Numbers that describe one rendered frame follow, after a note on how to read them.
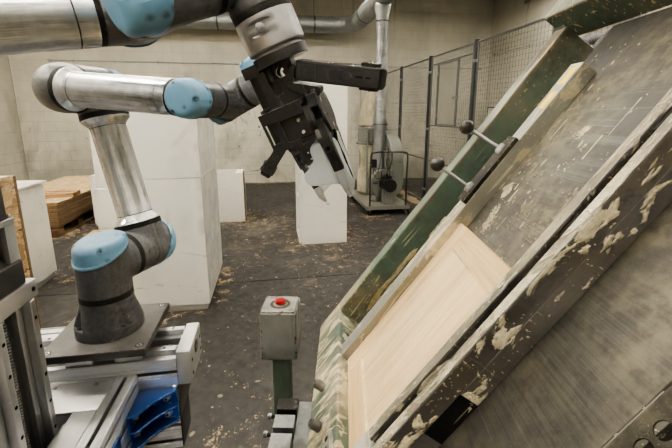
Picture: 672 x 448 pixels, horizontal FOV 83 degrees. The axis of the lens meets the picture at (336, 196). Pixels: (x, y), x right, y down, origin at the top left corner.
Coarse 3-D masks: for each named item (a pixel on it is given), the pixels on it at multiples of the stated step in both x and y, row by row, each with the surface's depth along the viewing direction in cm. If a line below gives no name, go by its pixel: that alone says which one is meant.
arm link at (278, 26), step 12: (264, 12) 44; (276, 12) 44; (288, 12) 45; (240, 24) 45; (252, 24) 44; (264, 24) 44; (276, 24) 44; (288, 24) 45; (240, 36) 46; (252, 36) 45; (264, 36) 44; (276, 36) 44; (288, 36) 45; (300, 36) 47; (252, 48) 46; (264, 48) 45; (276, 48) 45
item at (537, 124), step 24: (576, 72) 89; (528, 120) 94; (552, 120) 91; (528, 144) 92; (504, 168) 94; (480, 192) 95; (456, 216) 97; (432, 240) 100; (408, 264) 104; (384, 312) 103; (360, 336) 104
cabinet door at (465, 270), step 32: (448, 256) 92; (480, 256) 79; (416, 288) 96; (448, 288) 83; (480, 288) 73; (384, 320) 101; (416, 320) 87; (448, 320) 76; (384, 352) 90; (416, 352) 78; (352, 384) 94; (384, 384) 82; (352, 416) 84
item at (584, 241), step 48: (624, 144) 54; (624, 192) 50; (576, 240) 52; (624, 240) 52; (528, 288) 53; (576, 288) 53; (480, 336) 55; (528, 336) 55; (432, 384) 58; (480, 384) 57; (384, 432) 61; (432, 432) 59
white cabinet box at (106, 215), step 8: (96, 192) 434; (104, 192) 436; (96, 200) 436; (104, 200) 437; (96, 208) 438; (104, 208) 439; (112, 208) 441; (104, 216) 441; (112, 216) 442; (104, 224) 443; (112, 224) 444
